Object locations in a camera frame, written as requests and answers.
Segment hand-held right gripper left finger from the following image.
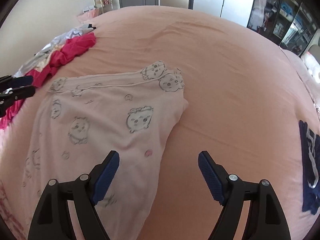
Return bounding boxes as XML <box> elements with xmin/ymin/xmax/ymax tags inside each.
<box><xmin>27</xmin><ymin>150</ymin><xmax>120</xmax><ymax>240</ymax></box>

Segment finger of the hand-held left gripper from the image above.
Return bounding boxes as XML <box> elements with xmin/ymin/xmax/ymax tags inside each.
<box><xmin>0</xmin><ymin>86</ymin><xmax>36</xmax><ymax>117</ymax></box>
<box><xmin>0</xmin><ymin>75</ymin><xmax>34</xmax><ymax>88</ymax></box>

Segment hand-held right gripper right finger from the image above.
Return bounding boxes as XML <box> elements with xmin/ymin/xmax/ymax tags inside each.
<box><xmin>197</xmin><ymin>150</ymin><xmax>292</xmax><ymax>240</ymax></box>

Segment cartoon print pyjama pants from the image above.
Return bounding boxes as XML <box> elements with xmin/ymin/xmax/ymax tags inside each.
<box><xmin>21</xmin><ymin>60</ymin><xmax>189</xmax><ymax>240</ymax></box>

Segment cream garment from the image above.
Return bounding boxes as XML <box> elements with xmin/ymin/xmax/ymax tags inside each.
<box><xmin>32</xmin><ymin>44</ymin><xmax>63</xmax><ymax>72</ymax></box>

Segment light blue garment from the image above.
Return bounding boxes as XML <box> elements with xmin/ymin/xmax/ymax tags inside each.
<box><xmin>15</xmin><ymin>24</ymin><xmax>97</xmax><ymax>78</ymax></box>

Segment magenta garment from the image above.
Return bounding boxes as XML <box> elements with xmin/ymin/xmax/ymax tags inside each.
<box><xmin>0</xmin><ymin>32</ymin><xmax>97</xmax><ymax>130</ymax></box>

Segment bed with pink sheet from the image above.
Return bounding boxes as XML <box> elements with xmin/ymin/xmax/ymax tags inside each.
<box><xmin>0</xmin><ymin>4</ymin><xmax>320</xmax><ymax>240</ymax></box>

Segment pink gift bag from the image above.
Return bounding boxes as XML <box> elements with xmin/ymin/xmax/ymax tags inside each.
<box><xmin>76</xmin><ymin>6</ymin><xmax>103</xmax><ymax>24</ymax></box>

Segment navy folded shorts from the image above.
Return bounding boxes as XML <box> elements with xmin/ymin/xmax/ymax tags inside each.
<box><xmin>299</xmin><ymin>119</ymin><xmax>320</xmax><ymax>216</ymax></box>

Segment person's left leg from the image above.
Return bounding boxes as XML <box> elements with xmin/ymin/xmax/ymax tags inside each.
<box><xmin>0</xmin><ymin>180</ymin><xmax>28</xmax><ymax>240</ymax></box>

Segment pale pink pillow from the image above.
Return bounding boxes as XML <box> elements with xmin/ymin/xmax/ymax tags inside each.
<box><xmin>280</xmin><ymin>47</ymin><xmax>320</xmax><ymax>101</ymax></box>

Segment white plush toy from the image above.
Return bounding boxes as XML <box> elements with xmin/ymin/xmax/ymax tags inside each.
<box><xmin>301</xmin><ymin>52</ymin><xmax>320</xmax><ymax>77</ymax></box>

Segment white wardrobe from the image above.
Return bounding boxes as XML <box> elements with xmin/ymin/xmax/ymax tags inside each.
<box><xmin>192</xmin><ymin>0</ymin><xmax>258</xmax><ymax>28</ymax></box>

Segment black glass door wardrobe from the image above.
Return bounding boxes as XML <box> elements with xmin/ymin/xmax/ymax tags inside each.
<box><xmin>246</xmin><ymin>0</ymin><xmax>320</xmax><ymax>55</ymax></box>

